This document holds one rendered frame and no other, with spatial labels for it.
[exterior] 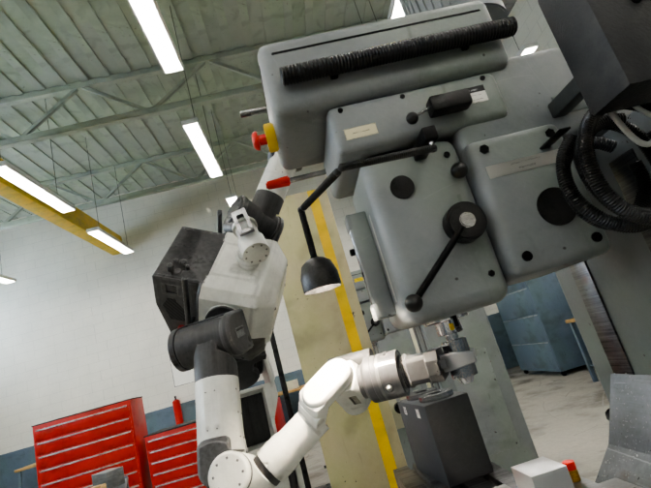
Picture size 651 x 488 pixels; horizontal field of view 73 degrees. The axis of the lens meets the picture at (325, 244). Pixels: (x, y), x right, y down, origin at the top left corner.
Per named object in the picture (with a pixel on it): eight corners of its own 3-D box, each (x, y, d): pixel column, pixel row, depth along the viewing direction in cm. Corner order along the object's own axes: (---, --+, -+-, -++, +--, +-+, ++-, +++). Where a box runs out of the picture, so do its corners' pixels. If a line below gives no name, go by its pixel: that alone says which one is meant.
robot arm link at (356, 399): (377, 385, 79) (320, 399, 83) (396, 411, 86) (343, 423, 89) (372, 334, 88) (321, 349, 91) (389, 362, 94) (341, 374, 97)
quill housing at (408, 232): (412, 326, 72) (356, 154, 80) (390, 334, 92) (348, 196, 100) (519, 296, 74) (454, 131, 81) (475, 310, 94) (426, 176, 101)
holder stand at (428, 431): (449, 488, 101) (421, 401, 106) (417, 470, 122) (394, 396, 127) (494, 472, 104) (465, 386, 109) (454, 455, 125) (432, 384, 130)
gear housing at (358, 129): (339, 154, 77) (325, 106, 80) (333, 202, 101) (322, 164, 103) (513, 112, 81) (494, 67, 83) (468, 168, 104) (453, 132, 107)
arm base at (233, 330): (182, 387, 95) (159, 345, 92) (201, 354, 107) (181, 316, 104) (245, 370, 93) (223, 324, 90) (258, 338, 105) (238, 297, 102)
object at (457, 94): (410, 121, 76) (402, 101, 77) (405, 133, 80) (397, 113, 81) (476, 106, 77) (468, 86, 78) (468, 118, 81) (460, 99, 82)
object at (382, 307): (377, 320, 80) (345, 215, 85) (374, 321, 84) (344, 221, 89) (397, 314, 81) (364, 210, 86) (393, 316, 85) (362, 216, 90)
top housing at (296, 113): (273, 115, 78) (252, 40, 82) (282, 175, 103) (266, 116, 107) (516, 60, 83) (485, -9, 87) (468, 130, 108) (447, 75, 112)
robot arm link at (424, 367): (431, 340, 77) (367, 356, 81) (448, 396, 75) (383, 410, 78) (438, 336, 89) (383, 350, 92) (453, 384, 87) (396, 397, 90)
